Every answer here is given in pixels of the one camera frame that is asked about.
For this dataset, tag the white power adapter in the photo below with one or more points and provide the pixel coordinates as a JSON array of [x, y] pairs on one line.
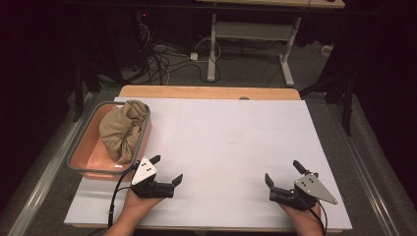
[[194, 56]]

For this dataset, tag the grey metal rail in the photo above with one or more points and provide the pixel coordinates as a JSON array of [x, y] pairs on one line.
[[367, 177], [46, 177]]

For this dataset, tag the white metal desk frame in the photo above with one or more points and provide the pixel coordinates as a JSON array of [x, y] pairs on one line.
[[252, 31]]

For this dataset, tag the person's left hand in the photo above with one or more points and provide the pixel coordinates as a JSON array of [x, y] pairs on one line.
[[136, 205]]

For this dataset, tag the white table mat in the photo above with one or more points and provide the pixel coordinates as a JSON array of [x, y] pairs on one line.
[[223, 147]]

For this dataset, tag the person's right hand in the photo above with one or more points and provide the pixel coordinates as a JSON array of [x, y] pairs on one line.
[[306, 216]]

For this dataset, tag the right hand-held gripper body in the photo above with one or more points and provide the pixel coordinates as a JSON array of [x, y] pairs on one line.
[[311, 190]]

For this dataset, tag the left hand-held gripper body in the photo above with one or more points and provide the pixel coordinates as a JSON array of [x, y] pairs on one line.
[[144, 172]]

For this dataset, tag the orange basin with grey rim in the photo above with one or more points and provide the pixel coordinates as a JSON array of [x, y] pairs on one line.
[[95, 154]]

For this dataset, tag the black metal stand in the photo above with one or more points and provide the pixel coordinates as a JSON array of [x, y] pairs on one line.
[[78, 88], [345, 105]]

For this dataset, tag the beige crumpled cloth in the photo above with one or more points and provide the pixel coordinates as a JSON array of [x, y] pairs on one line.
[[123, 131]]

